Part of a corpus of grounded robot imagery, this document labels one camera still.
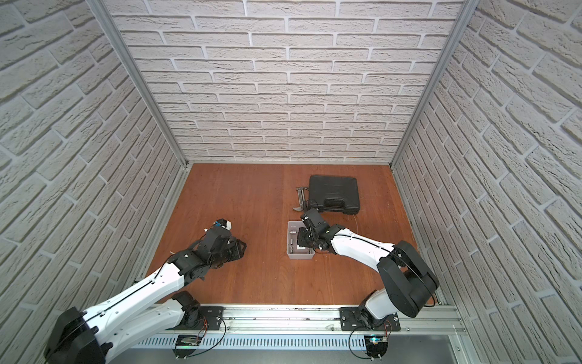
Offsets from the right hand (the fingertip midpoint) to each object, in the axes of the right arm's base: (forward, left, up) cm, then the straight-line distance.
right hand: (301, 238), depth 88 cm
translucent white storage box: (-4, +3, -4) cm, 6 cm away
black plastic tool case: (+19, -16, +2) cm, 25 cm away
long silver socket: (+4, +3, -3) cm, 6 cm away
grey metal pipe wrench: (+22, -2, -3) cm, 22 cm away
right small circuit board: (-36, -21, -6) cm, 42 cm away
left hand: (-3, +21, +5) cm, 22 cm away
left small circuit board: (-32, +39, -5) cm, 51 cm away
